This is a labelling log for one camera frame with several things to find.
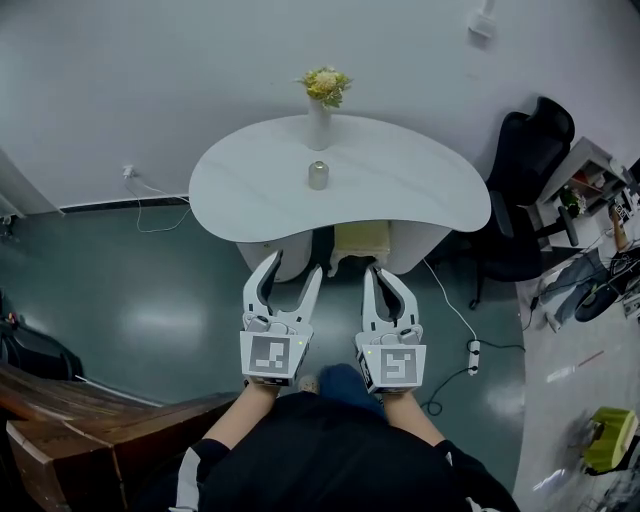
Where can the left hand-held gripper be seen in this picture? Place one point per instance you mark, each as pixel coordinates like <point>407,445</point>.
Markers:
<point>272,352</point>

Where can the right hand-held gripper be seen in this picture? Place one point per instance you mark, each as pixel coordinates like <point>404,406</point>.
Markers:
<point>395,365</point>

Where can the small beige container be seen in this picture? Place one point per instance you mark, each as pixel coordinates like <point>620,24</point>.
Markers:
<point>317,177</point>

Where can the person's left forearm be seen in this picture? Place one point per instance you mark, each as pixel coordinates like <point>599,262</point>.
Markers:
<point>242,417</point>

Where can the person's right forearm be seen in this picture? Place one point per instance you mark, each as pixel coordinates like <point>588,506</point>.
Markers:
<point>410,417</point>

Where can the beige padded stool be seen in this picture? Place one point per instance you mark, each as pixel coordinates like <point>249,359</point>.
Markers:
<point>360,242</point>

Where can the person's blue trouser leg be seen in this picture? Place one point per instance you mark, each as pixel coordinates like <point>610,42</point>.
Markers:
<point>350,387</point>

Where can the person's light shoe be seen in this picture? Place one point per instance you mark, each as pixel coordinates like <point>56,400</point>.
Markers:
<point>308,385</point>

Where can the white power strip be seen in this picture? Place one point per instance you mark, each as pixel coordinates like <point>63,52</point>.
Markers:
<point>474,357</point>

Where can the person's black top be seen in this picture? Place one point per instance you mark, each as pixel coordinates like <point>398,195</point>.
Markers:
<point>330,460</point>

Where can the tall white vase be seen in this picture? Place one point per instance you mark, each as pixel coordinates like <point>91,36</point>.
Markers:
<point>318,127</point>

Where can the black office chair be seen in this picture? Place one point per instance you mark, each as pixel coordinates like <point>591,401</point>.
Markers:
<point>520,165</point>

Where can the yellow flower bouquet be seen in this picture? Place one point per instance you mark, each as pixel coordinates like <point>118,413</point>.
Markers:
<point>325,86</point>

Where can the white shelf unit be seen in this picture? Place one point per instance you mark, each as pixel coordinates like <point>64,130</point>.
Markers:
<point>582,165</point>

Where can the brown wooden furniture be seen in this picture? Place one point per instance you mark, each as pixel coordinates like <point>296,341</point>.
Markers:
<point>75,435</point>

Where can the black bag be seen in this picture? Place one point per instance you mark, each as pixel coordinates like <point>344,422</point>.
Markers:
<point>35,350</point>

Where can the green stool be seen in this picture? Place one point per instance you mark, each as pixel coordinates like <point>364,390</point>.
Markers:
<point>612,440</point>

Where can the white wall box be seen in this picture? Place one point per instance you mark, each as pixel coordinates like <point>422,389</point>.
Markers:
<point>482,22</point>

